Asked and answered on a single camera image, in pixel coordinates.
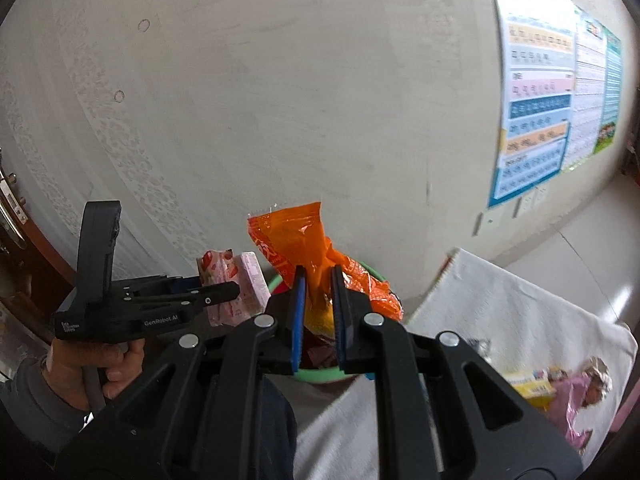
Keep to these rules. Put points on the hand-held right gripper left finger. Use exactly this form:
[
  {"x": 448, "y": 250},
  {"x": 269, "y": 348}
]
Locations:
[{"x": 299, "y": 310}]

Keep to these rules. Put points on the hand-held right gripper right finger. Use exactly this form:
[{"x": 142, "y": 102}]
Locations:
[{"x": 340, "y": 310}]

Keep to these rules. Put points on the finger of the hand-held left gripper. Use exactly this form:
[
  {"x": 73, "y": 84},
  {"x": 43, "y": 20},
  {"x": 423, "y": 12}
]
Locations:
[
  {"x": 160, "y": 284},
  {"x": 210, "y": 296}
]

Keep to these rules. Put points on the pink snack packet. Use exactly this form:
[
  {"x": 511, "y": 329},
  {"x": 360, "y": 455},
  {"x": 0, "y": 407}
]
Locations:
[{"x": 247, "y": 280}]

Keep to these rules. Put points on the red bin with green rim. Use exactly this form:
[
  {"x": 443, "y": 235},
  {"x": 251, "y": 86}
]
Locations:
[{"x": 320, "y": 376}]

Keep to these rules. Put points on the orange snack bag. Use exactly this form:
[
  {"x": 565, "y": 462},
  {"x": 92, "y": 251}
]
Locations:
[{"x": 295, "y": 240}]

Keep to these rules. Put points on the yellow snack box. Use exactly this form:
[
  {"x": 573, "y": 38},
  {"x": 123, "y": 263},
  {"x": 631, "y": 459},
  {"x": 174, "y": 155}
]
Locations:
[{"x": 530, "y": 390}]

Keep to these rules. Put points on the silver foil wrapper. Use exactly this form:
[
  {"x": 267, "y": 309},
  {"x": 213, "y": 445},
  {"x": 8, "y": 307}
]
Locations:
[{"x": 597, "y": 372}]

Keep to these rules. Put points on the person's left forearm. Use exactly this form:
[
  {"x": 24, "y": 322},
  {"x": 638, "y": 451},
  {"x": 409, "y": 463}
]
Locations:
[{"x": 35, "y": 410}]

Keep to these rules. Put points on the person's left hand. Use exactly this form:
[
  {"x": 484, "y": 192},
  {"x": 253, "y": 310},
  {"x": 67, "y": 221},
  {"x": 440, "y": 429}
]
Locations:
[{"x": 117, "y": 362}]

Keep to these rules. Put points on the wooden door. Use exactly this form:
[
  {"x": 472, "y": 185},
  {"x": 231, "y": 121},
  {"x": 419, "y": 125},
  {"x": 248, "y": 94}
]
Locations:
[{"x": 35, "y": 270}]

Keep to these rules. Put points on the person's left leg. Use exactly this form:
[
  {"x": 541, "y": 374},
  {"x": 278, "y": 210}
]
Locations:
[{"x": 280, "y": 425}]

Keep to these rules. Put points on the white fluffy mat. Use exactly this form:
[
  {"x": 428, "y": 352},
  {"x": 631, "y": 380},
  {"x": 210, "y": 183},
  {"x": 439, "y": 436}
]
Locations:
[{"x": 490, "y": 300}]

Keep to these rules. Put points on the pink plastic wrapper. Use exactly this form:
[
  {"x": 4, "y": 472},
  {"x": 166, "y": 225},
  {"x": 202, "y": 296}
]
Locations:
[{"x": 575, "y": 405}]

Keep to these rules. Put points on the white wall cover plate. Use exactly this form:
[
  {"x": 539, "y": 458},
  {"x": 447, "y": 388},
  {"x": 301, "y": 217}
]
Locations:
[{"x": 490, "y": 221}]

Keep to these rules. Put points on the white wall socket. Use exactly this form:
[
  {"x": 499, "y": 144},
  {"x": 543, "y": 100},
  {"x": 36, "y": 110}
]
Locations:
[
  {"x": 523, "y": 206},
  {"x": 539, "y": 197}
]

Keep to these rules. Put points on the colourful striped wall poster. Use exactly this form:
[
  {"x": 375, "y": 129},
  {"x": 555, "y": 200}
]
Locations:
[{"x": 535, "y": 110}]

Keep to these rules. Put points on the white grid wall poster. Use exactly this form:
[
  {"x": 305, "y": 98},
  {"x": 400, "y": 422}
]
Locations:
[{"x": 585, "y": 85}]

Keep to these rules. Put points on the teal wall poster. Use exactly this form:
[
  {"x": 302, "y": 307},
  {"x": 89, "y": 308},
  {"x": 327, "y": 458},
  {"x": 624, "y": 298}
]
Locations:
[{"x": 611, "y": 90}]

